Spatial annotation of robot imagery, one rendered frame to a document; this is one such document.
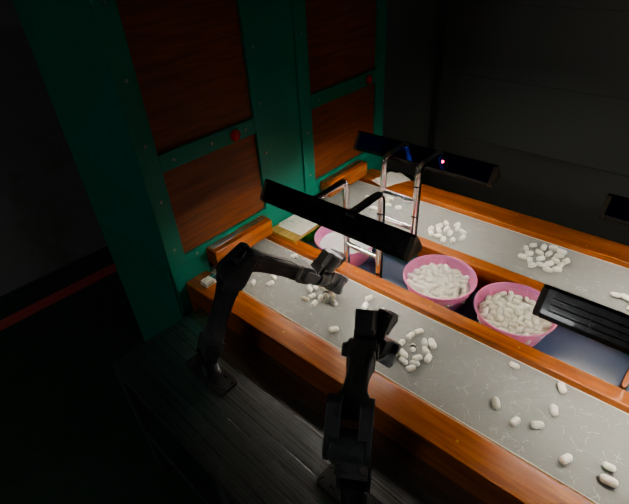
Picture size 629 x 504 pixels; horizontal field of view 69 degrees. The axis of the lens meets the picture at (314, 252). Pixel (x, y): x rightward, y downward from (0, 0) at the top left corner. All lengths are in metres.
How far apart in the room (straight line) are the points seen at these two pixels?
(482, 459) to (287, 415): 0.55
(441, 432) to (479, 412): 0.14
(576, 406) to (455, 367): 0.33
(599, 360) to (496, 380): 0.39
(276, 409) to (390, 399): 0.35
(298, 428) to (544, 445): 0.65
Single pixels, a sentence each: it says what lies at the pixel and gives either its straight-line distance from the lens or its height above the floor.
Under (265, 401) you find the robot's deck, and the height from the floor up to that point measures 0.67.
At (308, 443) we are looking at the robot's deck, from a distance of 1.38.
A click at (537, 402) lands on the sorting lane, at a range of 1.46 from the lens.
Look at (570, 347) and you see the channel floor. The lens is 1.74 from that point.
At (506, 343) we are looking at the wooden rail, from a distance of 1.55.
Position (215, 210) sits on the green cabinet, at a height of 0.98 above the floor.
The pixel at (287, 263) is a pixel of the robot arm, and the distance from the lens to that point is 1.39.
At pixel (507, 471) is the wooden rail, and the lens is 1.29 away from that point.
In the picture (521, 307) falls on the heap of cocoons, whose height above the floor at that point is 0.74.
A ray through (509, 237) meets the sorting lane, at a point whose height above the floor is 0.74.
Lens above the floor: 1.84
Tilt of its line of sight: 36 degrees down
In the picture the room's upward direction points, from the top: 4 degrees counter-clockwise
